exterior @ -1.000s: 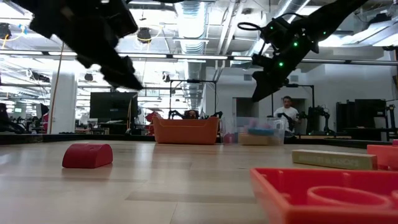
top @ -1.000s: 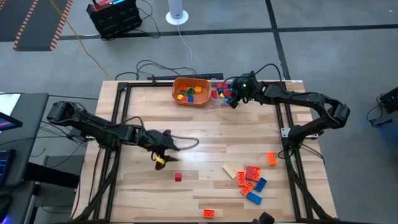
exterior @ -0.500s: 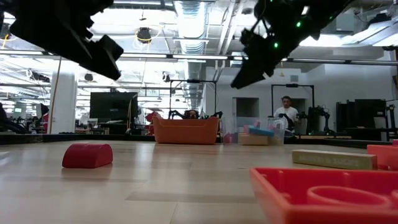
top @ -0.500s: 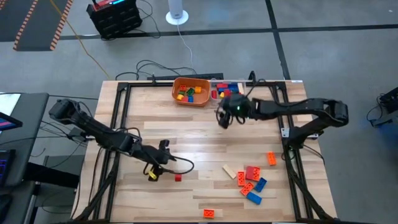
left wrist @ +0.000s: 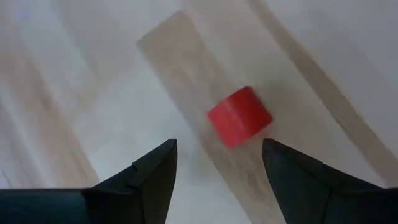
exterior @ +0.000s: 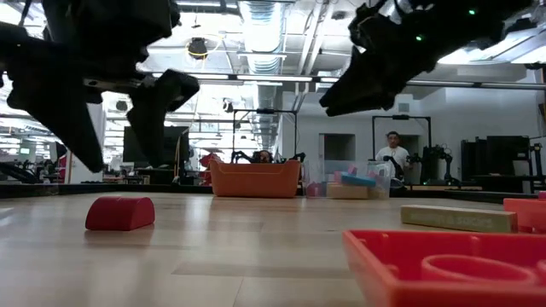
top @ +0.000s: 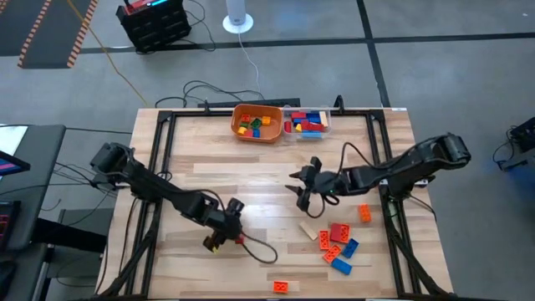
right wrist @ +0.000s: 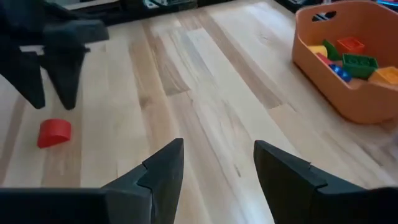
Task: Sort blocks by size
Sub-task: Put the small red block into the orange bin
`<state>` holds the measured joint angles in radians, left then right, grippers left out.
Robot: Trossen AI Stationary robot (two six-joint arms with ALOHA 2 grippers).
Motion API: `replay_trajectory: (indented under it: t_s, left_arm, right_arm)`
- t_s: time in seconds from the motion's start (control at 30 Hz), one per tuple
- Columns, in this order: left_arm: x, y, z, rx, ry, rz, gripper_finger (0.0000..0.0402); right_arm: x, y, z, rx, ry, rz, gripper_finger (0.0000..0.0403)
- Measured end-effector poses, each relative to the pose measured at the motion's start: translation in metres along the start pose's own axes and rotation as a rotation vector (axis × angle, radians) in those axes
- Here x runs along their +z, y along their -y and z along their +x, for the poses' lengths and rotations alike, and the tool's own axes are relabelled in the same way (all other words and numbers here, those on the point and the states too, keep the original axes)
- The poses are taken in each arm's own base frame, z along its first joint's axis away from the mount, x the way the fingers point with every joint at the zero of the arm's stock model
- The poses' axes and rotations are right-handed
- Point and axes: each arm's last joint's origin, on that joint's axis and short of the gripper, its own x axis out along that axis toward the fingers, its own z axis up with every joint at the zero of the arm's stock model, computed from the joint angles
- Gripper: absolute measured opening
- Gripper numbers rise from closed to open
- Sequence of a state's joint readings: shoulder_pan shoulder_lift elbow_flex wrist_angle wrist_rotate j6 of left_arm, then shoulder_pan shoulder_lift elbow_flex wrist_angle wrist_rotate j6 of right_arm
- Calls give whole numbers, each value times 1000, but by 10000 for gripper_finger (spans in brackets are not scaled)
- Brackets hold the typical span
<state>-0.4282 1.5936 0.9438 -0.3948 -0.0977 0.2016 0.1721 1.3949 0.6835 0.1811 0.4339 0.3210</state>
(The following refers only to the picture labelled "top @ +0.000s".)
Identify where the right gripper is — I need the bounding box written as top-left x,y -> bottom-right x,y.
284,166 -> 352,212

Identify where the long blue studded brick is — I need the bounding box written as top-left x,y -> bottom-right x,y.
341,237 -> 359,259
331,257 -> 354,276

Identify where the orange plastic bin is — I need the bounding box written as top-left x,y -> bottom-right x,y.
230,103 -> 284,145

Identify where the clear plastic bin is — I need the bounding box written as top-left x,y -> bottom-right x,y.
282,105 -> 334,142

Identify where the white round stand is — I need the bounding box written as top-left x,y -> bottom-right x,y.
222,0 -> 255,34

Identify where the dark grey desk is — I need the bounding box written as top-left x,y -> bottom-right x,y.
0,124 -> 67,252

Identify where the black crate with red top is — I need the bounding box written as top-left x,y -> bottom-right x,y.
115,0 -> 192,54

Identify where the black keyboard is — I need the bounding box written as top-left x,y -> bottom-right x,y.
0,200 -> 22,252

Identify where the tablet with lit screen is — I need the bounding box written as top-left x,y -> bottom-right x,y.
0,150 -> 31,176

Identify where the white lit screen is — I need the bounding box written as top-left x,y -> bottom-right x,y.
0,125 -> 28,156

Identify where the black orange-striped floor mat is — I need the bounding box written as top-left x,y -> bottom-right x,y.
0,0 -> 100,70

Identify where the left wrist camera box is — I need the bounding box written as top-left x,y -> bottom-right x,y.
227,197 -> 246,214

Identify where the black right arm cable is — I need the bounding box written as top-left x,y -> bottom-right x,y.
304,140 -> 377,219

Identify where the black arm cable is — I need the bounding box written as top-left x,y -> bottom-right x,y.
304,140 -> 377,219
240,232 -> 279,265

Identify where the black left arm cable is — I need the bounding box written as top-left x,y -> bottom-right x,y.
240,232 -> 279,265

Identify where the black aluminium table frame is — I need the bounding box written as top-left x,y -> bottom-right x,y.
98,94 -> 455,301

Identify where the black floor cable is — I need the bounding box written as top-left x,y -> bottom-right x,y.
154,79 -> 267,109

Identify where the white cable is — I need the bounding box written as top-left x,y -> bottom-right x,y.
237,32 -> 261,89

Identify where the black crate cable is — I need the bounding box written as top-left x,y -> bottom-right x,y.
179,0 -> 217,54

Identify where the yellow cable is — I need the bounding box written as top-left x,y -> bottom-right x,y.
66,0 -> 145,101

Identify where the black device with cables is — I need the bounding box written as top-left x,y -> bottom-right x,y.
492,116 -> 535,172

